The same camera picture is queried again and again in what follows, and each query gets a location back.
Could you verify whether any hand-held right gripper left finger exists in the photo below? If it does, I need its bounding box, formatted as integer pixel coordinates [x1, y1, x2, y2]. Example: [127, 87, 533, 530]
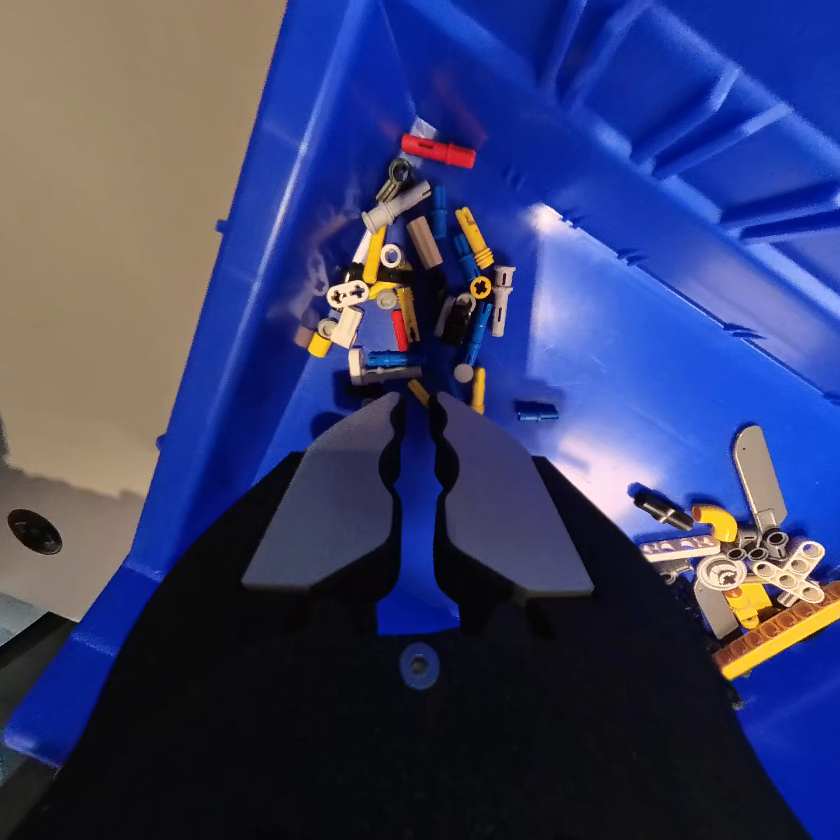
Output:
[241, 392, 403, 595]

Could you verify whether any blue plastic bin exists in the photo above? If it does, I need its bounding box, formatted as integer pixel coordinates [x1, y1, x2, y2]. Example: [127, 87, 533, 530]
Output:
[3, 0, 840, 840]

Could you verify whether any pile of small lego pins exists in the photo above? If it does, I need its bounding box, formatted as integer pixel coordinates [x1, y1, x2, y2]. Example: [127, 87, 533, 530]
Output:
[292, 131, 560, 424]

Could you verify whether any black round table grommet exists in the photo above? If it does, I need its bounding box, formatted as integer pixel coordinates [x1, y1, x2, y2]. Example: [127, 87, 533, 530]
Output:
[7, 508, 64, 556]

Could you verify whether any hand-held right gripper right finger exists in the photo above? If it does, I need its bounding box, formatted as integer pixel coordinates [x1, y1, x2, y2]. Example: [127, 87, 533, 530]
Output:
[428, 392, 595, 608]

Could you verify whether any heap of large lego beams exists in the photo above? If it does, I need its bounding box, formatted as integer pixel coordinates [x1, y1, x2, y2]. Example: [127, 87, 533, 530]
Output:
[630, 423, 840, 680]

